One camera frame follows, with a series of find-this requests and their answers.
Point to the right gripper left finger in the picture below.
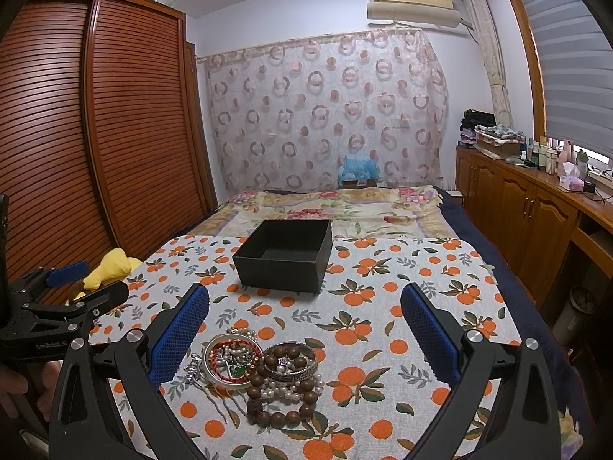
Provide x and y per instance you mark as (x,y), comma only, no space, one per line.
(85,422)

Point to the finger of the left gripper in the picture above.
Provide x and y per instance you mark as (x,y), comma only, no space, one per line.
(97,303)
(39,281)

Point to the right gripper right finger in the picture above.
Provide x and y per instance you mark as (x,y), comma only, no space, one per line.
(523,422)

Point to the engraved silver bangle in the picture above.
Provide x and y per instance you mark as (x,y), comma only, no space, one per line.
(290,362)

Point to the black square jewelry box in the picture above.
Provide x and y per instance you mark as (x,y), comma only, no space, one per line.
(286,255)

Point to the person's left hand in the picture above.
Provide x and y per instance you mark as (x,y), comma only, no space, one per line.
(13,384)

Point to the yellow plush toy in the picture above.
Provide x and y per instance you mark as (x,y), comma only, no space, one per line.
(115,265)

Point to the silver hair pin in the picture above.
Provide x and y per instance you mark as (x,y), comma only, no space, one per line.
(195,377)

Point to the dark blue bed sheet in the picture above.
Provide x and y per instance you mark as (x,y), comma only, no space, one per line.
(567,383)

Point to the silver and red bangles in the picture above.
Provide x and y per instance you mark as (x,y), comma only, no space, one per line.
(229,360)

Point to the brown louvered wardrobe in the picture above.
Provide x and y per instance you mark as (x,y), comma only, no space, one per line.
(102,139)

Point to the orange-print white cloth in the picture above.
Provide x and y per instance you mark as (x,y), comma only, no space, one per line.
(377,391)

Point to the wooden sideboard cabinet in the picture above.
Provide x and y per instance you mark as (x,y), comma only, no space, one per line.
(549,237)

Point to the floral bed blanket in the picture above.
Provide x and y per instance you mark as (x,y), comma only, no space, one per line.
(413,212)

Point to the pink tissue box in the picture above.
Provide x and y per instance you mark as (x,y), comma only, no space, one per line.
(569,177)

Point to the patterned lace curtain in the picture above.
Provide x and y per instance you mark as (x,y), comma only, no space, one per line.
(292,115)

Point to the cosmetic bottles group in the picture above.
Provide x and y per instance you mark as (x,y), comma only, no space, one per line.
(549,155)

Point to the blue plastic bag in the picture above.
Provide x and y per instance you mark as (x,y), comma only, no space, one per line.
(358,172)

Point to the stack of folded clothes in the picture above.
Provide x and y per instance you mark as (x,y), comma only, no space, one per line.
(479,130)

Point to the grey window blind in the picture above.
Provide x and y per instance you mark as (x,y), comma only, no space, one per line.
(575,60)

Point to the beige side curtain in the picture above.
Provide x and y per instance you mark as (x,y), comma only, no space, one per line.
(486,34)

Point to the wall air conditioner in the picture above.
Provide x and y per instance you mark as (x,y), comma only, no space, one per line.
(436,12)

